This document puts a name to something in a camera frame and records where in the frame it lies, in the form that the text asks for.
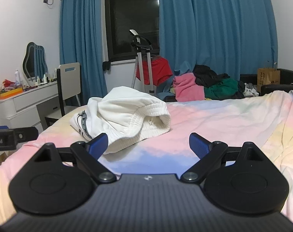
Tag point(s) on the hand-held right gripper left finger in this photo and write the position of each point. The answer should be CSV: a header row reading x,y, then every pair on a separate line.
x,y
99,145

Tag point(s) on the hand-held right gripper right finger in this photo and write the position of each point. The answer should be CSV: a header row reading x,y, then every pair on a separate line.
x,y
198,146

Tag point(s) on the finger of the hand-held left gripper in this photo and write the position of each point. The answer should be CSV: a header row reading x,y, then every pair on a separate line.
x,y
25,134

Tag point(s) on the white garment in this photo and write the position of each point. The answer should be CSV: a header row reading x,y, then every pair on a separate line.
x,y
127,111

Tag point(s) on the cardboard box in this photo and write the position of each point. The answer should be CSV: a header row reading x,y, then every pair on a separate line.
x,y
3,159

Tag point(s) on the pastel bed sheet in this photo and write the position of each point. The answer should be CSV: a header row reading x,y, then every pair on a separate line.
x,y
209,125

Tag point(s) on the white dressing table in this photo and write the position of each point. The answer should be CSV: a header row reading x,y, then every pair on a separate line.
x,y
23,104

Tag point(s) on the orange tray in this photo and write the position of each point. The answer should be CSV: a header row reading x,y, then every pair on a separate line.
x,y
9,93

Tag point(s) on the pink garment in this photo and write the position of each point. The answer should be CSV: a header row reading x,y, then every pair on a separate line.
x,y
187,87

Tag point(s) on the green garment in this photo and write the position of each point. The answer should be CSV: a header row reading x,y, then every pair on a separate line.
x,y
221,88

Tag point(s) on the white chair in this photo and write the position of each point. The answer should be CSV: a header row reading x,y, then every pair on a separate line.
x,y
69,77

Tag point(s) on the wavy-edged mirror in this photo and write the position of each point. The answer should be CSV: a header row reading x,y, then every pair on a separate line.
x,y
31,60

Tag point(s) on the white patterned cloth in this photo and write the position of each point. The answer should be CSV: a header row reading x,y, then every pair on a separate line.
x,y
251,90

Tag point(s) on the red garment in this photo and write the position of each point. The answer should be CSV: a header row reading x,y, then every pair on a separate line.
x,y
161,72

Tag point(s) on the garment steamer stand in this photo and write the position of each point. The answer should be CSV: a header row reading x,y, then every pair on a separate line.
x,y
146,60

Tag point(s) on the brown paper bag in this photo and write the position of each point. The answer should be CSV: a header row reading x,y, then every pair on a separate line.
x,y
268,78

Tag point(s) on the narrow blue curtain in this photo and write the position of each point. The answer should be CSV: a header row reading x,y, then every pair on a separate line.
x,y
81,41

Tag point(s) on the black sofa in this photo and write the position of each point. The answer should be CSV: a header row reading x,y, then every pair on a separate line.
x,y
286,79

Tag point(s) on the wide blue curtain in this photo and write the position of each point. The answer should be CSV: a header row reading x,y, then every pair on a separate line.
x,y
221,29

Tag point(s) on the dark window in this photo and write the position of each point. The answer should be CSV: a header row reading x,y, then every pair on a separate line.
x,y
129,17

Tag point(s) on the black wall socket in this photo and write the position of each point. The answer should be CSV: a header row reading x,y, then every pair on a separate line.
x,y
45,0

